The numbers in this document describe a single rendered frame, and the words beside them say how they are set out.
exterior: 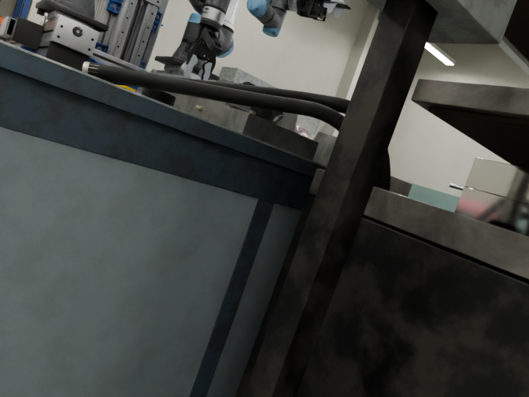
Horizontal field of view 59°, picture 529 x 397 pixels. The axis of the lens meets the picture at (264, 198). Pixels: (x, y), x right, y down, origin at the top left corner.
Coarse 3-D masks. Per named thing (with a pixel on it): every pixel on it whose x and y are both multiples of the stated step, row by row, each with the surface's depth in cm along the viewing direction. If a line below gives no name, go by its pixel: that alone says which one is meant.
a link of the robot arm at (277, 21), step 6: (276, 6) 197; (276, 12) 196; (282, 12) 198; (276, 18) 195; (282, 18) 198; (264, 24) 196; (270, 24) 196; (276, 24) 197; (282, 24) 200; (264, 30) 199; (270, 30) 198; (276, 30) 198; (276, 36) 201
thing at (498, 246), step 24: (312, 192) 104; (384, 192) 89; (384, 216) 88; (408, 216) 84; (432, 216) 81; (456, 216) 78; (432, 240) 80; (456, 240) 77; (480, 240) 74; (504, 240) 71; (528, 240) 69; (504, 264) 71; (528, 264) 68
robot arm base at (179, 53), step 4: (184, 40) 198; (180, 44) 200; (184, 44) 198; (188, 44) 198; (180, 48) 198; (184, 48) 197; (176, 52) 198; (180, 52) 197; (184, 52) 197; (172, 56) 200; (176, 56) 197; (180, 56) 196; (184, 56) 196; (184, 60) 196; (200, 60) 199; (204, 60) 203; (196, 64) 198; (200, 64) 199
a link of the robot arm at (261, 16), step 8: (248, 0) 186; (256, 0) 184; (264, 0) 186; (248, 8) 186; (256, 8) 184; (264, 8) 186; (272, 8) 193; (256, 16) 188; (264, 16) 189; (272, 16) 192
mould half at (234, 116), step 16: (224, 80) 127; (176, 96) 146; (192, 96) 138; (192, 112) 136; (208, 112) 130; (224, 112) 123; (240, 112) 118; (240, 128) 116; (256, 128) 118; (272, 128) 121; (288, 128) 139; (272, 144) 122; (288, 144) 125; (304, 144) 128
